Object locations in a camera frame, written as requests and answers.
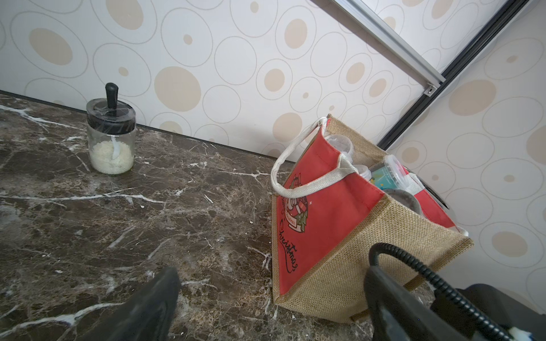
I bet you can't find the seed jar yellow label back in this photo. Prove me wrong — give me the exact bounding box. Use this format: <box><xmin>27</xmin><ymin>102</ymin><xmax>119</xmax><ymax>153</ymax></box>
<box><xmin>325</xmin><ymin>134</ymin><xmax>354</xmax><ymax>163</ymax></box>

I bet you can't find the red burlap canvas bag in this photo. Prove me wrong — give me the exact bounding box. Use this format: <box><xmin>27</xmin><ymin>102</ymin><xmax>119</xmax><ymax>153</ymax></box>
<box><xmin>271</xmin><ymin>116</ymin><xmax>473</xmax><ymax>323</ymax></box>

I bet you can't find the seed jar green label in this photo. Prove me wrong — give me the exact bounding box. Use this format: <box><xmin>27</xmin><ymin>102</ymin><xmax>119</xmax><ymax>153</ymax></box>
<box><xmin>384</xmin><ymin>189</ymin><xmax>423</xmax><ymax>215</ymax></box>

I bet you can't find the seed jar sunflower label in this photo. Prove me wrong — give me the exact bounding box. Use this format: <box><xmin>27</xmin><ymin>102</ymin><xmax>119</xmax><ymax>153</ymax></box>
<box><xmin>371</xmin><ymin>154</ymin><xmax>425</xmax><ymax>195</ymax></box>

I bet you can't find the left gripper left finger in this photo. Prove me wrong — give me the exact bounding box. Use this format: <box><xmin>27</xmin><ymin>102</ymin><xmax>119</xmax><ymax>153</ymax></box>
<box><xmin>80</xmin><ymin>267</ymin><xmax>181</xmax><ymax>341</ymax></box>

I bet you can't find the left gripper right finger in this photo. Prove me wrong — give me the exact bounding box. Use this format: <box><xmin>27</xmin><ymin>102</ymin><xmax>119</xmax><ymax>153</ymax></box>
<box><xmin>363</xmin><ymin>266</ymin><xmax>466</xmax><ymax>341</ymax></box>

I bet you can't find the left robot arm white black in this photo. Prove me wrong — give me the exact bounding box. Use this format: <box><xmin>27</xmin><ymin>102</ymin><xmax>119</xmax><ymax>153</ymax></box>
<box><xmin>82</xmin><ymin>243</ymin><xmax>536</xmax><ymax>340</ymax></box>

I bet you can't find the horizontal aluminium rail back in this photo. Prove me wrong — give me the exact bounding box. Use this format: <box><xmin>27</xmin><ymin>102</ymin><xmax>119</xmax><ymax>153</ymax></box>
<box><xmin>333</xmin><ymin>1</ymin><xmax>446</xmax><ymax>97</ymax></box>

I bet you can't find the glass sugar jar black lid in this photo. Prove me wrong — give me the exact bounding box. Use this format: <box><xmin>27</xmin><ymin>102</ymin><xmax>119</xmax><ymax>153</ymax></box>
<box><xmin>86</xmin><ymin>82</ymin><xmax>137</xmax><ymax>176</ymax></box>

